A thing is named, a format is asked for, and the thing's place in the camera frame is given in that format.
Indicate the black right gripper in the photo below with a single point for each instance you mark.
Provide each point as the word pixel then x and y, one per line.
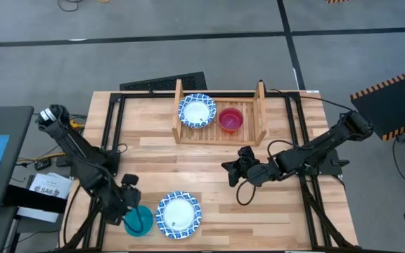
pixel 257 174

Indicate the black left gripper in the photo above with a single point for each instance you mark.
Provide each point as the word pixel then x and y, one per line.
pixel 129 199

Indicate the teal plastic bowl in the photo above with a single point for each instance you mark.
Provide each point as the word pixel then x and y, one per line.
pixel 148 216

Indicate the orange plastic bowl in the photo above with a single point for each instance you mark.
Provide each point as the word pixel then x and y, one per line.
pixel 231 131

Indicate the wooden slatted shelf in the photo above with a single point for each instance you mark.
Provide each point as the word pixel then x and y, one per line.
pixel 206 137

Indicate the purple plastic bowl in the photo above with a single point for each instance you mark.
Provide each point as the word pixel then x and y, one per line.
pixel 230 118

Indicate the blue patterned paper bowl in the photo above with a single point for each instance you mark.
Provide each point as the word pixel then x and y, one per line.
pixel 196 111
pixel 178 215

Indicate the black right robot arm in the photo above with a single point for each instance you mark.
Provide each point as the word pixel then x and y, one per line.
pixel 315 150

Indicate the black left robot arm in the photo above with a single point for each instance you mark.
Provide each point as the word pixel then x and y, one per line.
pixel 83 158

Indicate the printed white paper sheet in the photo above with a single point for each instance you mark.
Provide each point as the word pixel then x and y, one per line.
pixel 49 186

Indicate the black power adapter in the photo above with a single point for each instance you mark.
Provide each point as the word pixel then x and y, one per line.
pixel 42 165

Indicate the yellow power connector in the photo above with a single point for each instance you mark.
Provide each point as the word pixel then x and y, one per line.
pixel 76 123

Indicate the grey desk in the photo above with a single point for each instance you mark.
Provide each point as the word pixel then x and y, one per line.
pixel 12 140

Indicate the large hazard striped black board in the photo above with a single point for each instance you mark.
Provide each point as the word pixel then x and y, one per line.
pixel 396 102

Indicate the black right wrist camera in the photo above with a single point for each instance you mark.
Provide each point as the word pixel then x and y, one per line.
pixel 247 152

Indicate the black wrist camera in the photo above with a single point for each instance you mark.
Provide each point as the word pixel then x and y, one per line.
pixel 247 152
pixel 130 180

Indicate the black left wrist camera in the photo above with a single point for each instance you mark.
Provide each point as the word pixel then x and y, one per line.
pixel 130 180

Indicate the black aluminium table frame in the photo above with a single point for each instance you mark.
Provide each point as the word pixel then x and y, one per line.
pixel 139 94

